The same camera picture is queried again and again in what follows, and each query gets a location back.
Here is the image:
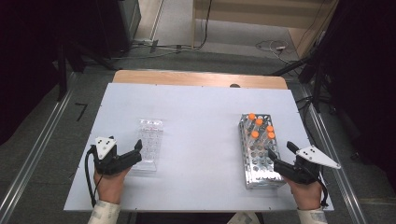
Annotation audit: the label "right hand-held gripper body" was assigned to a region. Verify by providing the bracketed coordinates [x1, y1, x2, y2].
[275, 145, 342, 185]

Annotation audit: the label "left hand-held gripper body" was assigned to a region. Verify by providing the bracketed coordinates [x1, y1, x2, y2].
[90, 135, 134, 175]

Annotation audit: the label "clear acrylic tube rack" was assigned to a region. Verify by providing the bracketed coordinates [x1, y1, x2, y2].
[130, 119, 164, 173]

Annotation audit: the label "perforated metal tube rack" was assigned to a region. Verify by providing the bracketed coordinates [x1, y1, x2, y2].
[238, 113, 286, 190]

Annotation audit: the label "person's left hand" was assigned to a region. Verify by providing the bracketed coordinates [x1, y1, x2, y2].
[93, 167, 132, 204]

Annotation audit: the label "person's right hand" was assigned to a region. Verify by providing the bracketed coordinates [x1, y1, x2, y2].
[283, 176, 323, 210]

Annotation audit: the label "person's white clothing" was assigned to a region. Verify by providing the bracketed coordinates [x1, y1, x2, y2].
[227, 212, 257, 224]

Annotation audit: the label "black stand legs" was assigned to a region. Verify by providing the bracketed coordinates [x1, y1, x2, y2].
[55, 40, 117, 102]
[270, 54, 332, 114]

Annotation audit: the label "dark metal cabinet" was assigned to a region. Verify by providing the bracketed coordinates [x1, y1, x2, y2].
[92, 0, 142, 59]

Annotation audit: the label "beige wooden furniture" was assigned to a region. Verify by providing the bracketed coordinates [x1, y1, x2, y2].
[191, 0, 339, 59]

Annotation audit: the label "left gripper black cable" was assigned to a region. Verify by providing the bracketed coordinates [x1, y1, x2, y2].
[84, 144, 104, 208]

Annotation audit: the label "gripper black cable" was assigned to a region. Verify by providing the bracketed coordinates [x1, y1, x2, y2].
[84, 144, 104, 208]
[317, 169, 331, 208]

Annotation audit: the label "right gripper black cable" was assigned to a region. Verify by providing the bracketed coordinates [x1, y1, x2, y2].
[317, 169, 331, 208]

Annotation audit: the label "aluminium floor rail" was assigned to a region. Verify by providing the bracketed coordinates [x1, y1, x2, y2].
[0, 73, 78, 224]
[298, 83, 370, 224]

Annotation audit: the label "black floor cables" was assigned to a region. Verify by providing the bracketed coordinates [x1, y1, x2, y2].
[295, 95, 316, 138]

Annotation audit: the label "grey floor cables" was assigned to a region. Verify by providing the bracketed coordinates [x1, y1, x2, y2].
[111, 38, 200, 61]

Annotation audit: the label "white cable with plug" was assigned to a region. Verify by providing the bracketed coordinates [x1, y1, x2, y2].
[255, 39, 290, 56]

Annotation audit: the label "thin black cables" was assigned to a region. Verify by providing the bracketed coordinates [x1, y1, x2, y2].
[302, 0, 329, 50]

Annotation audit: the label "hanging black cable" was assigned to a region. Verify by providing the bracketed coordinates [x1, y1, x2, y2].
[198, 0, 213, 49]

